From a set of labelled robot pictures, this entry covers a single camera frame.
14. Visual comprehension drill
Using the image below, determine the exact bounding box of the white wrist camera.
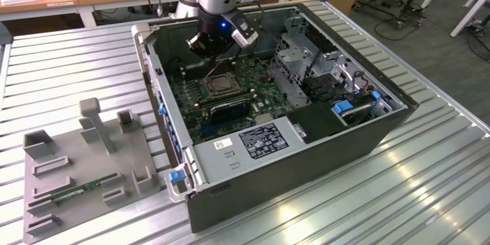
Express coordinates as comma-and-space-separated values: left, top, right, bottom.
228, 12, 260, 48

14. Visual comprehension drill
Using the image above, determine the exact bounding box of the metal locking lever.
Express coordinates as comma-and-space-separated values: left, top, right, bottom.
204, 59, 228, 80

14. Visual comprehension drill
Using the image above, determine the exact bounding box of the black wheeled stand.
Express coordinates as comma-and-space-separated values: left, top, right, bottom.
351, 0, 434, 30

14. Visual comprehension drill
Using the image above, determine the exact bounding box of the white desk frame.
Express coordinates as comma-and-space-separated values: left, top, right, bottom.
420, 0, 490, 38

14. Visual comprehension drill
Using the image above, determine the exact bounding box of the silver CPU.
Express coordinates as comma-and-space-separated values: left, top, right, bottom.
212, 77, 235, 92

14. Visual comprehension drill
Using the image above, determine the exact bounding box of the black PC case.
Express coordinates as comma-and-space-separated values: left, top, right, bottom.
130, 0, 419, 234

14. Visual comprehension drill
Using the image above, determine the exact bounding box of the green motherboard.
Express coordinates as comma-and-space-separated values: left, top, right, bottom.
168, 57, 307, 145

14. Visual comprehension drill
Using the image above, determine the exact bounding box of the grey parts rack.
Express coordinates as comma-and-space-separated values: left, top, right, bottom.
21, 98, 164, 244

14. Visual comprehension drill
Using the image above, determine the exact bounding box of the grey power supply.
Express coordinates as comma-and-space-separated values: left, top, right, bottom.
189, 116, 308, 184

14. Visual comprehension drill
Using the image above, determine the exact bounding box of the green RAM stick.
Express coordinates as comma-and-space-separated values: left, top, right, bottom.
195, 93, 256, 108
49, 173, 117, 203

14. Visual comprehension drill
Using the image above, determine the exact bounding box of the silver drive cage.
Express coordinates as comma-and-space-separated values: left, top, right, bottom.
272, 9, 407, 128

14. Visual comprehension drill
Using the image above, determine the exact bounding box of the black plastic shroud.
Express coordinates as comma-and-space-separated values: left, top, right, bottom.
284, 103, 348, 144

